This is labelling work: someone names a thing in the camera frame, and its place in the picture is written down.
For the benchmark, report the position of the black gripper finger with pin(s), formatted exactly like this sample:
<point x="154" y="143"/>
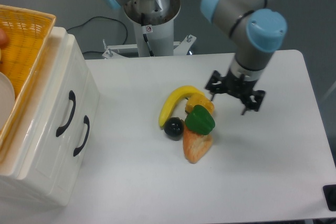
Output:
<point x="253" y="101"/>
<point x="215" y="84"/>

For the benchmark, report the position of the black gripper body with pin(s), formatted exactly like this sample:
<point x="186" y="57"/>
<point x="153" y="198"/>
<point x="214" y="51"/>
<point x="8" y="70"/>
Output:
<point x="238" y="86"/>

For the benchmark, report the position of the black top drawer handle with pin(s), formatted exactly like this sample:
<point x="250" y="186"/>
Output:
<point x="69" y="114"/>

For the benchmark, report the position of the black drawer handle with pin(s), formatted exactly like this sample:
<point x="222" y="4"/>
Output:
<point x="83" y="136"/>
<point x="69" y="114"/>

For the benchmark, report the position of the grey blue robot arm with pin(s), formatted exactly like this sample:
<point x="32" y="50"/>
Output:
<point x="256" y="30"/>

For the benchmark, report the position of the white drawer cabinet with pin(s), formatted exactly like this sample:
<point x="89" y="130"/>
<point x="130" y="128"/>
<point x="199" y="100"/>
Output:
<point x="55" y="191"/>

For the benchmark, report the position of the orange toy pepper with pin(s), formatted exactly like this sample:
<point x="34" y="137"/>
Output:
<point x="199" y="99"/>

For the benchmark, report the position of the yellow toy banana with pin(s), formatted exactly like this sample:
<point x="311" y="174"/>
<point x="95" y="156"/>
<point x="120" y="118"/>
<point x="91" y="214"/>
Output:
<point x="173" y="99"/>

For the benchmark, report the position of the green toy pepper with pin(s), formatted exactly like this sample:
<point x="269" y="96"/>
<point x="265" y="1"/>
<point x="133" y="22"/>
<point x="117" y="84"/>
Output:
<point x="200" y="121"/>

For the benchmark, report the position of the black toy plum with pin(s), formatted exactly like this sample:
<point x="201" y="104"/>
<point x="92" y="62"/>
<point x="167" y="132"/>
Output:
<point x="174" y="127"/>

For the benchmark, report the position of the orange toy strawberry slice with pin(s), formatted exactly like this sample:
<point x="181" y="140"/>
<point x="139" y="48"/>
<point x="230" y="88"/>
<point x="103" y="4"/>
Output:
<point x="195" y="145"/>

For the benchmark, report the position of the black corner device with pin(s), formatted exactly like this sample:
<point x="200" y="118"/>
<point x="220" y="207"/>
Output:
<point x="330" y="196"/>

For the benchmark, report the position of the yellow woven basket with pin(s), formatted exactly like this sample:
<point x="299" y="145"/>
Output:
<point x="28" y="31"/>

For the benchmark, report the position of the white plate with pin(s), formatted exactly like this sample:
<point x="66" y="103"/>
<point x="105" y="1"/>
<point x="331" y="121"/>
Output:
<point x="7" y="94"/>

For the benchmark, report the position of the red toy apple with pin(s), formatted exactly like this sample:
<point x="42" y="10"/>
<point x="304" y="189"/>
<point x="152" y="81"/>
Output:
<point x="3" y="38"/>

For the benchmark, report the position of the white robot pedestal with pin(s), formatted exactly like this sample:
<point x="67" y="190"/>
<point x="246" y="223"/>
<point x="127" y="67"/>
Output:
<point x="153" y="23"/>

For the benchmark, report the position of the black lower drawer handle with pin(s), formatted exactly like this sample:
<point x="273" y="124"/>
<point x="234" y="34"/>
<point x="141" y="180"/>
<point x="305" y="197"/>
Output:
<point x="83" y="136"/>

